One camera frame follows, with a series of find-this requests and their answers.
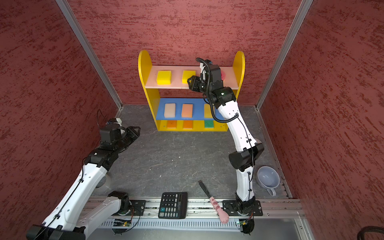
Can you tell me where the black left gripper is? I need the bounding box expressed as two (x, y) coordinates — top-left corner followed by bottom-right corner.
(114, 125), (141, 153)

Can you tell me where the pink round smiley sponge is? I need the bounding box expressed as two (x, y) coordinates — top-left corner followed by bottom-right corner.
(221, 71), (226, 81)

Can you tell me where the peach orange sponge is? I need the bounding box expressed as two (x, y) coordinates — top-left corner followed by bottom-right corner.
(182, 104), (194, 118)

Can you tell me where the green scrub sponge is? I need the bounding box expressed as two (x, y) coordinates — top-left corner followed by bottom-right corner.
(204, 120), (214, 129)

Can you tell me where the pale pink sponge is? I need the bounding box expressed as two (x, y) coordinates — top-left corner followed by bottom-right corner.
(164, 103), (176, 119)

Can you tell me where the yellow orange scrub sponge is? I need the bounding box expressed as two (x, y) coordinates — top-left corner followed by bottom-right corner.
(167, 120), (178, 129)

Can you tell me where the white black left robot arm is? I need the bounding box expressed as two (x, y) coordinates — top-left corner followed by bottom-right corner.
(26, 118), (141, 240)

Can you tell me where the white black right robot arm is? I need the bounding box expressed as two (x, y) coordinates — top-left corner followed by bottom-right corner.
(187, 58), (264, 215)

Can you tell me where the yellow shelf unit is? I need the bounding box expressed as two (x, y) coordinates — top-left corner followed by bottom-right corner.
(138, 50), (246, 133)

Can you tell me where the grey tape roll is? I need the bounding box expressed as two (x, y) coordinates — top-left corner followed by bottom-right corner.
(96, 174), (112, 191)

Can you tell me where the white tape roll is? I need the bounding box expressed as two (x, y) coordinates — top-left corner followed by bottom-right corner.
(255, 138), (262, 145)

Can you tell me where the black calculator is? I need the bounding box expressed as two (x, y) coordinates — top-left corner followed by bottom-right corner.
(158, 192), (188, 220)

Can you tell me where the grey blue mug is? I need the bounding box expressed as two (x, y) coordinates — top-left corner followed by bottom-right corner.
(257, 166), (281, 197)

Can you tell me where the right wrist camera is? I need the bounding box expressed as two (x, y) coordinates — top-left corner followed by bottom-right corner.
(200, 67), (207, 82)

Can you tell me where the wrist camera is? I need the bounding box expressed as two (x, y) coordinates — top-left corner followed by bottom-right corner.
(200, 67), (207, 82)
(108, 118), (122, 126)

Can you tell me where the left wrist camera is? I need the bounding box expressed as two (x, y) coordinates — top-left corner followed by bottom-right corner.
(108, 118), (122, 126)

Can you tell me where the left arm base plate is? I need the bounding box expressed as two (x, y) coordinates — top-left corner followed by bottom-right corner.
(114, 200), (147, 217)

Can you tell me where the perforated cable duct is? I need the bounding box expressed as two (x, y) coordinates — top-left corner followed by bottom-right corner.
(99, 218), (240, 232)

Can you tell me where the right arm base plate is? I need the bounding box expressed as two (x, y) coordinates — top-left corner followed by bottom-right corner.
(222, 200), (263, 217)

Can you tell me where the pink handled black brush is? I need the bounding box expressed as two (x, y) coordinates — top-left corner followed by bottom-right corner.
(198, 180), (229, 224)

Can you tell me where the black cable corner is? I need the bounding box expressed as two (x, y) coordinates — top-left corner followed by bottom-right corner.
(357, 226), (384, 240)

